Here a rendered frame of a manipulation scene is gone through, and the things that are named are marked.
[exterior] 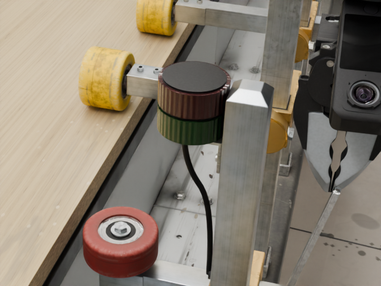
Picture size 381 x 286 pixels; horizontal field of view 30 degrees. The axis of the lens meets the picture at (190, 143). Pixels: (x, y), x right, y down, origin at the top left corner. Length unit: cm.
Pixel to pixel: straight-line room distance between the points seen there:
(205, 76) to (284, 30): 24
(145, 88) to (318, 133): 34
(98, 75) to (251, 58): 88
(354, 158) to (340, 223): 162
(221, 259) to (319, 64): 20
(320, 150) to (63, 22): 67
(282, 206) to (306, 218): 112
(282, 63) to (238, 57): 93
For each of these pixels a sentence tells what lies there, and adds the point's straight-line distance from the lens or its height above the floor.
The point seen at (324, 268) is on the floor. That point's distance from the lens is 210.
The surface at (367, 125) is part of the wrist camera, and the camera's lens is 54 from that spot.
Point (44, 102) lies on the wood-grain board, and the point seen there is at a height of 90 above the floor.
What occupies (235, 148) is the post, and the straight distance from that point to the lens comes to 59.
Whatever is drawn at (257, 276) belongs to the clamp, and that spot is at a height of 87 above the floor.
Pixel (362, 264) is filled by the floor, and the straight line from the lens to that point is 214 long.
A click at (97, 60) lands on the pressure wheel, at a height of 98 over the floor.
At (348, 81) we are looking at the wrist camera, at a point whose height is 115.
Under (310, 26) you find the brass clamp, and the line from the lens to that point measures 108.
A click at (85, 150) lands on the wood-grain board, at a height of 90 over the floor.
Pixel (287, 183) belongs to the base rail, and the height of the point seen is 70.
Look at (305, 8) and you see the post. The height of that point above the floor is 100.
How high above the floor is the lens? 140
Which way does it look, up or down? 33 degrees down
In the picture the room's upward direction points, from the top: 3 degrees clockwise
